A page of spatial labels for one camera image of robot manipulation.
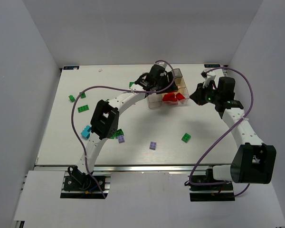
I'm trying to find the red sloped lego brick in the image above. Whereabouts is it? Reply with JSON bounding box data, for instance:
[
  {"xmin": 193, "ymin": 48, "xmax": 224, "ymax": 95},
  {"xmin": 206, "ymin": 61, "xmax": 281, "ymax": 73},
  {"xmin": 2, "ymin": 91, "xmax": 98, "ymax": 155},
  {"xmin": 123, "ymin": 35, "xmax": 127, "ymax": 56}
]
[{"xmin": 175, "ymin": 93, "xmax": 185, "ymax": 101}]

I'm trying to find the green square lego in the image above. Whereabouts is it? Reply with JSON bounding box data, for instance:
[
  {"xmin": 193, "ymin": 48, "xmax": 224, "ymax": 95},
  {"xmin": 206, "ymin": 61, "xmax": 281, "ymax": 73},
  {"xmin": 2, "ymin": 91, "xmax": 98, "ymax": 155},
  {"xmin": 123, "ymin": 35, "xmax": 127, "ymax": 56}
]
[{"xmin": 181, "ymin": 133, "xmax": 191, "ymax": 143}]

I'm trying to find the dark green lego brick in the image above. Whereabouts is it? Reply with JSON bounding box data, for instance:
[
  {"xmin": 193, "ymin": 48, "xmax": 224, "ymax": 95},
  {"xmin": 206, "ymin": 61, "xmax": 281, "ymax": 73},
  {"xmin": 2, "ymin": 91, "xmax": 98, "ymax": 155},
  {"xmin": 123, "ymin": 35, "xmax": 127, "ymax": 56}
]
[{"xmin": 115, "ymin": 129, "xmax": 124, "ymax": 136}]

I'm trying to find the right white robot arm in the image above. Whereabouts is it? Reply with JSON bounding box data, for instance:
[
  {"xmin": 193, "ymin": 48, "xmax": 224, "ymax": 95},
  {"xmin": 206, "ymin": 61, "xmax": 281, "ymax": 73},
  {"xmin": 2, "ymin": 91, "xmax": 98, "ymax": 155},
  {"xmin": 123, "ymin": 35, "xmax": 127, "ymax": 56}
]
[{"xmin": 190, "ymin": 77, "xmax": 276, "ymax": 184}]

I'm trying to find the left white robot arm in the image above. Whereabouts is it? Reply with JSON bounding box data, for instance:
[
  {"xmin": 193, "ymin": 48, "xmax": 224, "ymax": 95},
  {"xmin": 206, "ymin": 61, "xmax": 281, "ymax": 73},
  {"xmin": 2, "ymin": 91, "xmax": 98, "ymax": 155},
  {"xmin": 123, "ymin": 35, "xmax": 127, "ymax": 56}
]
[{"xmin": 76, "ymin": 61, "xmax": 176, "ymax": 176}]

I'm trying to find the clear front container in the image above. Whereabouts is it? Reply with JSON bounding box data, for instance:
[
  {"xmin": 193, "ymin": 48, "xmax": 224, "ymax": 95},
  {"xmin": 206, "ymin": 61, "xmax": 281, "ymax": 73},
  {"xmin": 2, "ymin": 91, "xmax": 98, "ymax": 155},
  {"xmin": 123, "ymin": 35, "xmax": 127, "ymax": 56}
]
[{"xmin": 160, "ymin": 80, "xmax": 189, "ymax": 105}]

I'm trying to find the dark smoked container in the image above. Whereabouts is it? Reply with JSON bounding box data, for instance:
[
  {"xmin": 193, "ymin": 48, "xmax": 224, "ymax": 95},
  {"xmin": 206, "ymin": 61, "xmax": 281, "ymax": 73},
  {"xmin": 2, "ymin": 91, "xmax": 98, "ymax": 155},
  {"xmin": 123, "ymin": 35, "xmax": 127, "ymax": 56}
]
[{"xmin": 173, "ymin": 68, "xmax": 183, "ymax": 85}]

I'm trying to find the clear long narrow container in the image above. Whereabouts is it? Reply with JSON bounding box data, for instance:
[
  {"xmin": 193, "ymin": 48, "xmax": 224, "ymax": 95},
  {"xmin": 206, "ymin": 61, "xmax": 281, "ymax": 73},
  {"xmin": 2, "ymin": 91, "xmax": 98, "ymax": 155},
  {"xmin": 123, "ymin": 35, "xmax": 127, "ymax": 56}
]
[{"xmin": 147, "ymin": 94, "xmax": 162, "ymax": 109}]

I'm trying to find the blue label right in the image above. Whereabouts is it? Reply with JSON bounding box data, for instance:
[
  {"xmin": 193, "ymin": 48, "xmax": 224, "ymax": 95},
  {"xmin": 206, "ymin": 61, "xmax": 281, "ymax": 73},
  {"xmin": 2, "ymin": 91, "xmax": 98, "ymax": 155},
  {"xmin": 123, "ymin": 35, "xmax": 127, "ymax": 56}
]
[{"xmin": 204, "ymin": 64, "xmax": 221, "ymax": 68}]

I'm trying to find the blue label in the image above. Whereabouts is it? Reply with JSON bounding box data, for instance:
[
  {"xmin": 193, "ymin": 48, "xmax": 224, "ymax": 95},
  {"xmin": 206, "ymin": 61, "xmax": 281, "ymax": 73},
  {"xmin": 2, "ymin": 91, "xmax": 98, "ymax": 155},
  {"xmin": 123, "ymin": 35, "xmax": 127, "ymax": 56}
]
[
  {"xmin": 63, "ymin": 66, "xmax": 79, "ymax": 70},
  {"xmin": 204, "ymin": 64, "xmax": 221, "ymax": 68}
]

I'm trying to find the purple lego centre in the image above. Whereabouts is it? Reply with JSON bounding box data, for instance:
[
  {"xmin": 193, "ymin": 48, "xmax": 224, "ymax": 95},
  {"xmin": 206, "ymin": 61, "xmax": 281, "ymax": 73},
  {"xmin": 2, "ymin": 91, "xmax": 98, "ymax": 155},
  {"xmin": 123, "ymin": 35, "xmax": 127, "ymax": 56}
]
[{"xmin": 149, "ymin": 142, "xmax": 157, "ymax": 150}]

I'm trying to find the purple lego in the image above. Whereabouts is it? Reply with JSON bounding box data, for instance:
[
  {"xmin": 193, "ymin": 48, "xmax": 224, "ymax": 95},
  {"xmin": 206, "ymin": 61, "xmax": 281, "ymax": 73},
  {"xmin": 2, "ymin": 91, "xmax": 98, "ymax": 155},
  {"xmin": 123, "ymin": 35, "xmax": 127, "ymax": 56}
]
[
  {"xmin": 117, "ymin": 135, "xmax": 125, "ymax": 143},
  {"xmin": 149, "ymin": 142, "xmax": 157, "ymax": 150}
]

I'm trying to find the purple lego left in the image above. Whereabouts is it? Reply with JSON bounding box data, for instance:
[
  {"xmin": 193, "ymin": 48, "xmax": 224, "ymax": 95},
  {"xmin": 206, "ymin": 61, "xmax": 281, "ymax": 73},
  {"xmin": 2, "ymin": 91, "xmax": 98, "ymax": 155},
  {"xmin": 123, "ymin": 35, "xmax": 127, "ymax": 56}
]
[{"xmin": 117, "ymin": 135, "xmax": 125, "ymax": 143}]

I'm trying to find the green lego under red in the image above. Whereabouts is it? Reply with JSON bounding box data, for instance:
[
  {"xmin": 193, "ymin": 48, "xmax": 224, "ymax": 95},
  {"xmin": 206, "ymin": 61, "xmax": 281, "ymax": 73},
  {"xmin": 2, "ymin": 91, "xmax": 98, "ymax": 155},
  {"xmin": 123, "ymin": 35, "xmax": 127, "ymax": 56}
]
[{"xmin": 77, "ymin": 105, "xmax": 89, "ymax": 113}]

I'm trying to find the small green lego far left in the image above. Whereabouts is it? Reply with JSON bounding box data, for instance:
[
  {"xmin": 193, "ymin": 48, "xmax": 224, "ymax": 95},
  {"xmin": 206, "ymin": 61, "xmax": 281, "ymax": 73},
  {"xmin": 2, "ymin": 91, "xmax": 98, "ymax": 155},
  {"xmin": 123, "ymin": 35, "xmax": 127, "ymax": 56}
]
[{"xmin": 68, "ymin": 95, "xmax": 75, "ymax": 102}]

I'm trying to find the cyan lego brick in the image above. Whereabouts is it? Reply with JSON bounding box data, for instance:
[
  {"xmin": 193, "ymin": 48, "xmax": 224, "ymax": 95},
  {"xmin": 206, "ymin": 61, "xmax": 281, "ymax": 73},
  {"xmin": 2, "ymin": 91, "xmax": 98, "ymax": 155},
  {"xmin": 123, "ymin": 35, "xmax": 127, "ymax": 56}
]
[{"xmin": 81, "ymin": 125, "xmax": 91, "ymax": 140}]

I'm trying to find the blue label left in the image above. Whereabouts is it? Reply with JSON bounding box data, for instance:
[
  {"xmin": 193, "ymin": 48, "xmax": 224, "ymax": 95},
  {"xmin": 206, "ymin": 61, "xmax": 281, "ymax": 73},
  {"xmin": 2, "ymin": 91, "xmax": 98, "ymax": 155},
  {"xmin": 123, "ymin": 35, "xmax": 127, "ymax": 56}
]
[{"xmin": 63, "ymin": 66, "xmax": 79, "ymax": 70}]

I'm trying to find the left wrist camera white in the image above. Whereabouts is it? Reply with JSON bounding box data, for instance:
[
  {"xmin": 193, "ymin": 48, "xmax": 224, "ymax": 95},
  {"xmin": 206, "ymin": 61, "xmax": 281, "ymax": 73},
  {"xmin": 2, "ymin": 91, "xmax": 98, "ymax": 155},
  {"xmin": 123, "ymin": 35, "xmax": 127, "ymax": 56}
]
[{"xmin": 155, "ymin": 61, "xmax": 167, "ymax": 68}]

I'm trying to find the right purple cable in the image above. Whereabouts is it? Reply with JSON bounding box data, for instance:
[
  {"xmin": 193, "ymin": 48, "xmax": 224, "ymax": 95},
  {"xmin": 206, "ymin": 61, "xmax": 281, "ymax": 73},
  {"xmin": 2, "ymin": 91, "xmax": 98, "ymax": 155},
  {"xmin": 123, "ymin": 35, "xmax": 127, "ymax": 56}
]
[{"xmin": 189, "ymin": 67, "xmax": 254, "ymax": 197}]

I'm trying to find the purple cable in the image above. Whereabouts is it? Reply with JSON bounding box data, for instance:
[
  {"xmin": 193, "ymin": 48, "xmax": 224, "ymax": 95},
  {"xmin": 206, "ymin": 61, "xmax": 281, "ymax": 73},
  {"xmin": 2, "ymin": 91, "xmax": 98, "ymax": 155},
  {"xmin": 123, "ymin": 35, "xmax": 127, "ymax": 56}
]
[
  {"xmin": 71, "ymin": 60, "xmax": 175, "ymax": 199},
  {"xmin": 189, "ymin": 67, "xmax": 254, "ymax": 197}
]

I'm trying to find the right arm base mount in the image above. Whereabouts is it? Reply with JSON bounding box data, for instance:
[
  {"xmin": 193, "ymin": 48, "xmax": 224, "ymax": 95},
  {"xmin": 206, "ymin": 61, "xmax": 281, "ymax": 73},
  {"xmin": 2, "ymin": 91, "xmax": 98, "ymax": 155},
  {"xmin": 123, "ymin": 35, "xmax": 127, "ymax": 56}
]
[{"xmin": 184, "ymin": 168, "xmax": 235, "ymax": 202}]

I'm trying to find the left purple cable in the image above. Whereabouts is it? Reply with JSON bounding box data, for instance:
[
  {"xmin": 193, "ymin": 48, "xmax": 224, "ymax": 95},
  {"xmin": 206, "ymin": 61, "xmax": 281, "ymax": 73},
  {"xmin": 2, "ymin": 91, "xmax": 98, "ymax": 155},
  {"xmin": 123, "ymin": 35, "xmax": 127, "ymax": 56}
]
[{"xmin": 71, "ymin": 60, "xmax": 175, "ymax": 199}]

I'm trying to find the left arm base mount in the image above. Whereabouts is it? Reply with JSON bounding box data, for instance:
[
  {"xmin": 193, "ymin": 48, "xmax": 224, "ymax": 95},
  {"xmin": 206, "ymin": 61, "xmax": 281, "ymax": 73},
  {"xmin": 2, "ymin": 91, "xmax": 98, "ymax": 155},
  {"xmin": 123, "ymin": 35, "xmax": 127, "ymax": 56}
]
[{"xmin": 60, "ymin": 166, "xmax": 109, "ymax": 200}]

